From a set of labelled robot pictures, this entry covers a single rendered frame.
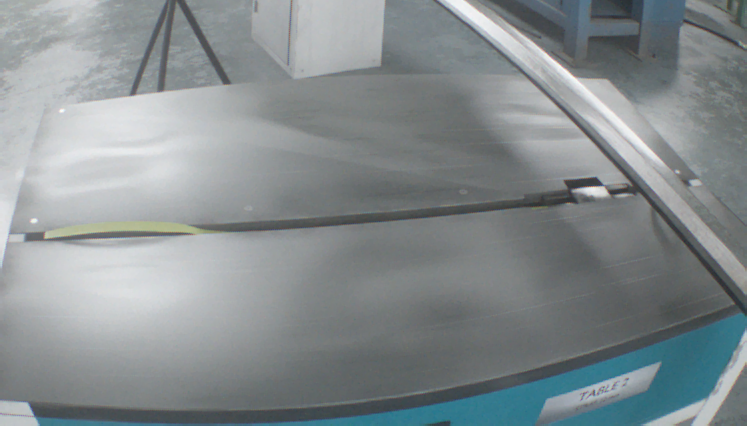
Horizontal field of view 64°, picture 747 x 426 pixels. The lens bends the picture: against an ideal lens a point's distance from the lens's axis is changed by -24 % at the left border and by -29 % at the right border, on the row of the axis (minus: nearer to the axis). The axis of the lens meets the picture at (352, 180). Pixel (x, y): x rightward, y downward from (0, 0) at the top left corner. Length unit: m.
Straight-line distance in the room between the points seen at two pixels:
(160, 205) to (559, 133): 0.51
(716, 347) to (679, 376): 0.06
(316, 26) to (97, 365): 2.24
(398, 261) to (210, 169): 0.24
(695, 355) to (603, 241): 0.20
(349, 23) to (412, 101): 1.80
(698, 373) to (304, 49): 2.19
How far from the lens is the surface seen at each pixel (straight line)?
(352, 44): 2.83
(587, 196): 0.87
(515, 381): 0.63
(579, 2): 3.26
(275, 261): 0.71
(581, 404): 0.73
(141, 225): 0.75
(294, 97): 0.99
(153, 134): 0.93
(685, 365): 0.82
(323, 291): 0.68
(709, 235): 0.72
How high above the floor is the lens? 1.17
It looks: 32 degrees down
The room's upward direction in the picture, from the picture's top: 4 degrees clockwise
